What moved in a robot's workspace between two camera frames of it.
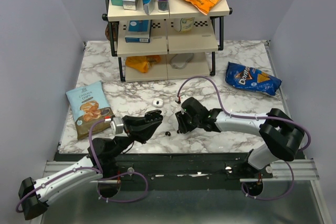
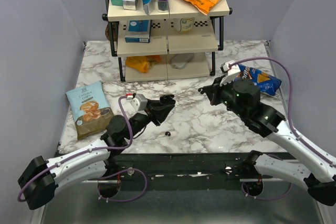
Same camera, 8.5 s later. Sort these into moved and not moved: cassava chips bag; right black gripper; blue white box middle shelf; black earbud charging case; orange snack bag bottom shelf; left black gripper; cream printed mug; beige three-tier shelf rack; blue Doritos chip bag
Moved: left black gripper; right black gripper; black earbud charging case
Not moved: beige three-tier shelf rack; blue Doritos chip bag; cassava chips bag; orange snack bag bottom shelf; cream printed mug; blue white box middle shelf
